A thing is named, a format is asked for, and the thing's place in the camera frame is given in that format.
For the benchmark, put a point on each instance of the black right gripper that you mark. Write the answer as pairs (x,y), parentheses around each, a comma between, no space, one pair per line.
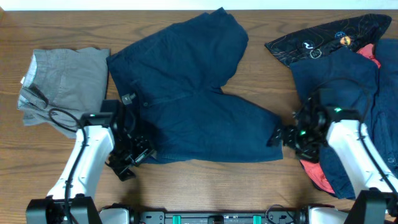
(311,155)

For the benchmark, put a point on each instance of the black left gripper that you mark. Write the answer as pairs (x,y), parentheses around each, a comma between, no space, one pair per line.
(130,156)

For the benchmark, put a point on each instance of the navy blue shorts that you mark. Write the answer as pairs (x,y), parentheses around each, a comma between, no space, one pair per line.
(174,80)

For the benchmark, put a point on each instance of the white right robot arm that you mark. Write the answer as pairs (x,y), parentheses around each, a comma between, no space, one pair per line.
(374,184)

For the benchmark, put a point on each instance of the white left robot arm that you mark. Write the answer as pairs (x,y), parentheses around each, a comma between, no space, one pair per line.
(110,138)

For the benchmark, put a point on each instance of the red garment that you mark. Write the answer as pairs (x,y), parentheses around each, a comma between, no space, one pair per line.
(314,170)

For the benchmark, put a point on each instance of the dark blue garment in pile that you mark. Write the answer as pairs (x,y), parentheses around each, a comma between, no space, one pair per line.
(353,77)

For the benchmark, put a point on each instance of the blue denim jeans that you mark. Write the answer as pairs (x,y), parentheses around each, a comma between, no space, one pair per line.
(385,103)

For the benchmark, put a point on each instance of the folded grey shorts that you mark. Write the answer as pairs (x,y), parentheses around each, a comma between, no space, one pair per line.
(71,80)

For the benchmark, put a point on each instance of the black patterned shorts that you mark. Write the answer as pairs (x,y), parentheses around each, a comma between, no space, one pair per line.
(319,41)

